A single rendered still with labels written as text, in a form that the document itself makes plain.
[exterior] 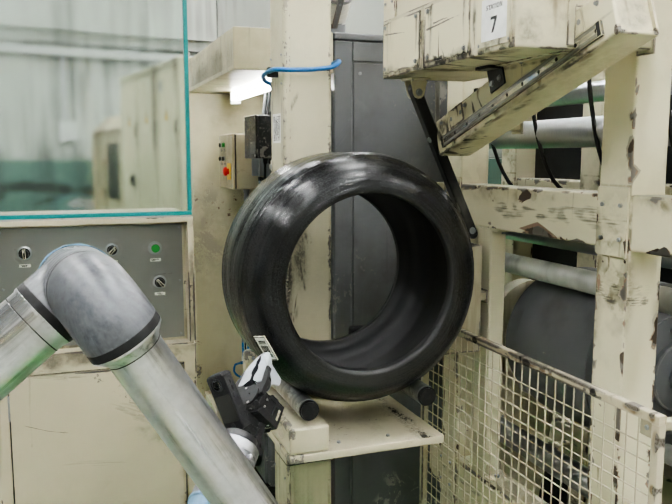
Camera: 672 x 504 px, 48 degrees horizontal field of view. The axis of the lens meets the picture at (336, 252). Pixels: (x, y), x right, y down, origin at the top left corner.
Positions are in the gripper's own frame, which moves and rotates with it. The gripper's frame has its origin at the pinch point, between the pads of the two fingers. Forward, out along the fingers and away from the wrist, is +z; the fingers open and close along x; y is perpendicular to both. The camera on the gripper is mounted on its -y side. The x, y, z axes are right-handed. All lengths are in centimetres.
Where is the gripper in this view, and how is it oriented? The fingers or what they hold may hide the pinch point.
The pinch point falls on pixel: (262, 355)
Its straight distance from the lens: 155.2
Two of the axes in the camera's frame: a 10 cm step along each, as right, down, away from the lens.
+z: 2.3, -6.8, 7.0
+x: 8.0, -2.7, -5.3
